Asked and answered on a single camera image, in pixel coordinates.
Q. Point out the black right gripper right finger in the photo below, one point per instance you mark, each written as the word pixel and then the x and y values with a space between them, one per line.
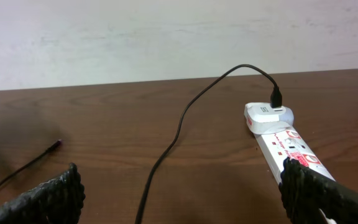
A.
pixel 310 197

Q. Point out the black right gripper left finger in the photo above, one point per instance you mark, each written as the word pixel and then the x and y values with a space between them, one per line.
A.
pixel 56 201

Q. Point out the white USB charger plug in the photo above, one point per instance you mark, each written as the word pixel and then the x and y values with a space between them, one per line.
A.
pixel 261 118

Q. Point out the white power strip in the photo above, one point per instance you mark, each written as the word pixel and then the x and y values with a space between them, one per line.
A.
pixel 288 143

